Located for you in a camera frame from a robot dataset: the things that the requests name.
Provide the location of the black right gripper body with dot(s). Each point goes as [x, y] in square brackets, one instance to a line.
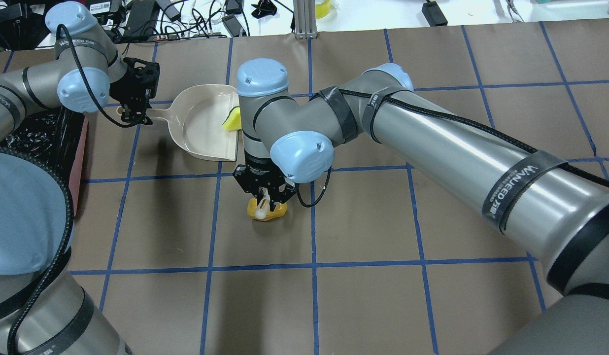
[256, 172]

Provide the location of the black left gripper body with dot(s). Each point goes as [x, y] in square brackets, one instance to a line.
[128, 92]

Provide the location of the yellow toy lemon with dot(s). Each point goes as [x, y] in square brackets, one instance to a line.
[277, 210]

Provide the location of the yellow green sponge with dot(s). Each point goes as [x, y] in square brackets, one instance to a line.
[233, 121]

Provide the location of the beige plastic dustpan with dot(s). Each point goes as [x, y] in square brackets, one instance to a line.
[195, 121]

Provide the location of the beige brush black bristles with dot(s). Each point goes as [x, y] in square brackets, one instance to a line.
[263, 208]

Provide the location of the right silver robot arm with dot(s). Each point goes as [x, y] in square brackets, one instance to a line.
[558, 213]

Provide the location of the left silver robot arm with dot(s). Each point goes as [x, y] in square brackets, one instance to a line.
[43, 310]

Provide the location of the black lined red trash bin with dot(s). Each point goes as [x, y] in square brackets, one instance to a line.
[56, 137]

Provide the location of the yellow tape roll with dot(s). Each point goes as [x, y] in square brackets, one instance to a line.
[324, 8]

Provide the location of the black power adapter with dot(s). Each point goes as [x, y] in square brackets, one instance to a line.
[433, 14]

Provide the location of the aluminium frame post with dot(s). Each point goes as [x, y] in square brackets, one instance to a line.
[305, 19]

